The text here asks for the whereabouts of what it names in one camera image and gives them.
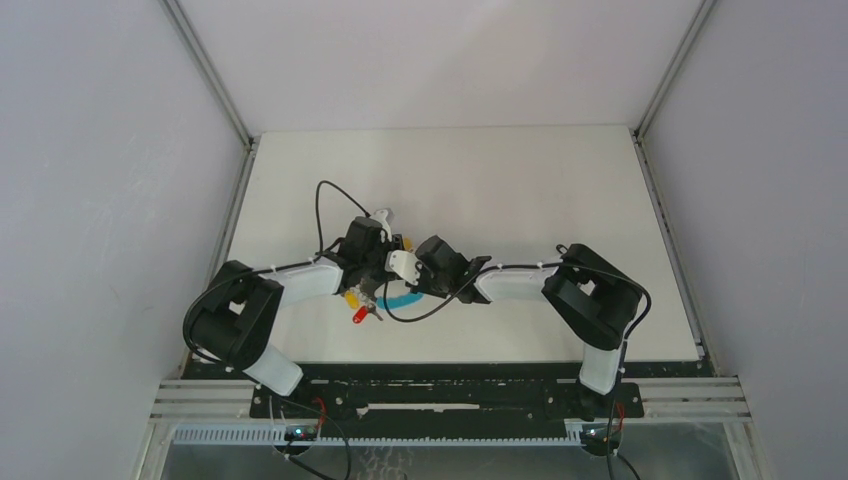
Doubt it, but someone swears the blue keyring with keys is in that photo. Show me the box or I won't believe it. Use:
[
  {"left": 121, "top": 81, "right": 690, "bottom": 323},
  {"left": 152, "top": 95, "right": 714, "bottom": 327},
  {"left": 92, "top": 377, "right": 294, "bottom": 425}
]
[{"left": 342, "top": 287, "right": 423, "bottom": 324}]

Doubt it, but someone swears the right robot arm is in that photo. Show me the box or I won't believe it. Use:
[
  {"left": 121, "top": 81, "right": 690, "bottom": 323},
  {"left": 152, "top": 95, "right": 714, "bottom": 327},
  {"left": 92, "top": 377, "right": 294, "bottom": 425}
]
[{"left": 411, "top": 236, "right": 653, "bottom": 416}]

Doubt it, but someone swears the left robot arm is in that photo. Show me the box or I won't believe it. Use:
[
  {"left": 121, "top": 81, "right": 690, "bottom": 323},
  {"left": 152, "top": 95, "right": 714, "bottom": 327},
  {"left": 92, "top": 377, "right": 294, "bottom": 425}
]
[{"left": 182, "top": 208, "right": 403, "bottom": 417}]

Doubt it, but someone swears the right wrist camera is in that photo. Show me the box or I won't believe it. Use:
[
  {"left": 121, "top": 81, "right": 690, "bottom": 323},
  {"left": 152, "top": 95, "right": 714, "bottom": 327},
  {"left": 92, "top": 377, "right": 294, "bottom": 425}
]
[{"left": 384, "top": 250, "right": 423, "bottom": 286}]

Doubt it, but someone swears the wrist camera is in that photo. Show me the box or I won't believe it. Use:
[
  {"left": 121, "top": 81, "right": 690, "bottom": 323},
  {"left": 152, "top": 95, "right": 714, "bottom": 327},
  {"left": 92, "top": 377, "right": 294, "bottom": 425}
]
[
  {"left": 384, "top": 250, "right": 423, "bottom": 286},
  {"left": 370, "top": 208, "right": 394, "bottom": 236}
]

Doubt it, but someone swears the left camera cable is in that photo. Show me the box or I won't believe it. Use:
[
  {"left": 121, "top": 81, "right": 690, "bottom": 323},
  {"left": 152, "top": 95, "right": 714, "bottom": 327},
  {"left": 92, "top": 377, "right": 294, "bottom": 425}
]
[{"left": 314, "top": 180, "right": 372, "bottom": 256}]

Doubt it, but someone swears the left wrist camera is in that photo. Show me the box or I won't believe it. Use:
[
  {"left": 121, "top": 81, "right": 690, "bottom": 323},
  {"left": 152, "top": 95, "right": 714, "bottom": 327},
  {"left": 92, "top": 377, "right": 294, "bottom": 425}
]
[{"left": 370, "top": 208, "right": 394, "bottom": 236}]

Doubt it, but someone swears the black mounting base rail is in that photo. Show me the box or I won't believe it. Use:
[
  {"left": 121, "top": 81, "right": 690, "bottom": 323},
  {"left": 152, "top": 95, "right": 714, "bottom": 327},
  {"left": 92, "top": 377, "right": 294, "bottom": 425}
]
[{"left": 186, "top": 361, "right": 714, "bottom": 437}]

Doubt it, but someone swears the white slotted cable duct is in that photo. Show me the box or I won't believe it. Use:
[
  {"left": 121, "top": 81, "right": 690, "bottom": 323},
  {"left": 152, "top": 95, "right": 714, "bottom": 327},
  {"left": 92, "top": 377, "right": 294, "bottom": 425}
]
[{"left": 172, "top": 424, "right": 583, "bottom": 447}]

